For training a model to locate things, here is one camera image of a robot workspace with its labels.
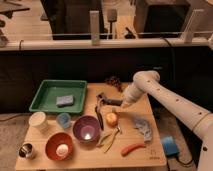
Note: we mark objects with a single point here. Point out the small blue cup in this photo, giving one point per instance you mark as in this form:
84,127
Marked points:
64,120

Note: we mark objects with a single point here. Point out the black handled peeler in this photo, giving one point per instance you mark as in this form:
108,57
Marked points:
101,100

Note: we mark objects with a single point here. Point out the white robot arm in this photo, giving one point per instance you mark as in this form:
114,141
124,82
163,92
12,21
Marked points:
198,119

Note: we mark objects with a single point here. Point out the yellow toy fruit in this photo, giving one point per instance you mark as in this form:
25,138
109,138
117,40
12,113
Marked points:
112,118

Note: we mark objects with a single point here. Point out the small metal cup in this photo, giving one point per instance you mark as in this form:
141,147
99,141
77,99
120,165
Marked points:
26,151

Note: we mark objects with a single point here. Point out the black eraser block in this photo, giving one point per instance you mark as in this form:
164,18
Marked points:
113,102

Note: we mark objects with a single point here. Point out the red bowl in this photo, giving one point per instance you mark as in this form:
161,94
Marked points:
59,146

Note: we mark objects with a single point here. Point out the purple bowl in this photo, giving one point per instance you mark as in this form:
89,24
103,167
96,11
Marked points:
86,129

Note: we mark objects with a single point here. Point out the brown pine cone bunch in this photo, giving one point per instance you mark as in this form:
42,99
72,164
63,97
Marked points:
115,82

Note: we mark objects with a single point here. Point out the green plastic tray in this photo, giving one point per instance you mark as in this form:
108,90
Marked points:
46,96

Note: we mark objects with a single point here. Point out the blue grey cloth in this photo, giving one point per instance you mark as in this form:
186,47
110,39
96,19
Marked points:
143,126

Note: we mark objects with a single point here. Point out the white paper cup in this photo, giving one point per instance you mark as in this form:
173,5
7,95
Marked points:
39,121

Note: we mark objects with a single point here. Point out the blue sponge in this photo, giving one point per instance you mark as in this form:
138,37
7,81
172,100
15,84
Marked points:
64,100

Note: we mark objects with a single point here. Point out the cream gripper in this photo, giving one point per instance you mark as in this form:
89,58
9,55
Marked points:
126,103

